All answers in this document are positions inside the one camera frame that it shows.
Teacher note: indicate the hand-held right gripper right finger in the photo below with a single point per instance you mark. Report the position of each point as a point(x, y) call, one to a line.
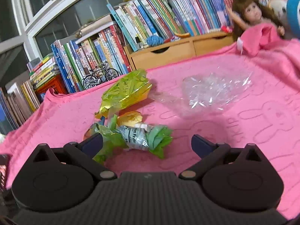
point(201, 144)

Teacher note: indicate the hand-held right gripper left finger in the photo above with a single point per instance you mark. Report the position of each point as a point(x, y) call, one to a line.
point(93, 143)

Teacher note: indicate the green wrapper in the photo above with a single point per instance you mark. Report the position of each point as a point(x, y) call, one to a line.
point(138, 138)

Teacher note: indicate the row of large hardcover books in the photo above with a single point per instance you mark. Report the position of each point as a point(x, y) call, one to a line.
point(16, 107)

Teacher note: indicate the row of upright paperback books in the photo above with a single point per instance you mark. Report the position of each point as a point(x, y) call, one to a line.
point(93, 56)

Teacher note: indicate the stack of flat books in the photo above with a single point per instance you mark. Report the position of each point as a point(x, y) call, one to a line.
point(44, 70)

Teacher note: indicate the row of thin colourful books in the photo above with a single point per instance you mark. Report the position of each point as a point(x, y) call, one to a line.
point(175, 11)

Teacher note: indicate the pink rabbit print blanket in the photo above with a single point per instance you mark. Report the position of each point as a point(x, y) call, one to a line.
point(211, 131)

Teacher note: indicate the fruit peel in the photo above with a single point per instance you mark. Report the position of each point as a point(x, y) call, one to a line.
point(129, 119)

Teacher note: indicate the clear plastic wrap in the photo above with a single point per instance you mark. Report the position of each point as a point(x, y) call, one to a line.
point(206, 91)

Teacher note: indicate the green yellow snack packet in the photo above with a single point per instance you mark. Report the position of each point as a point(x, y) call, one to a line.
point(124, 91)

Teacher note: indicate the miniature black bicycle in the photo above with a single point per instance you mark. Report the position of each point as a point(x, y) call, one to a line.
point(99, 78)

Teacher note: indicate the red plastic crate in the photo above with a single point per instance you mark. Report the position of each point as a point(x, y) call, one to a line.
point(54, 84)

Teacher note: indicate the dark smartphone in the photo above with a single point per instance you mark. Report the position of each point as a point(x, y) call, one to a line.
point(3, 173)

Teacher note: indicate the wooden drawer box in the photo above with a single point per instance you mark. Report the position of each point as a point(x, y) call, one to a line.
point(175, 51)

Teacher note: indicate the small orange curved dish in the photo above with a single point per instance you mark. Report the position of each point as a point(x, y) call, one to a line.
point(182, 34)

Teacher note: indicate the blue yarn ball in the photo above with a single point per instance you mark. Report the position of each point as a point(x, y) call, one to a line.
point(154, 40)

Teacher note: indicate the small red toy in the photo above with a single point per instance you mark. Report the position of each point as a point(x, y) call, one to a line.
point(226, 29)

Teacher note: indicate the brown haired doll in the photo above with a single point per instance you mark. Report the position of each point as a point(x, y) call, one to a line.
point(252, 11)

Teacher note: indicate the blue cat plush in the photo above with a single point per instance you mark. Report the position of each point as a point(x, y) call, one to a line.
point(294, 16)

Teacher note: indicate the white pink rabbit plush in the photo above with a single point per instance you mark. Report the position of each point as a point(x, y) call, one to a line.
point(277, 4)

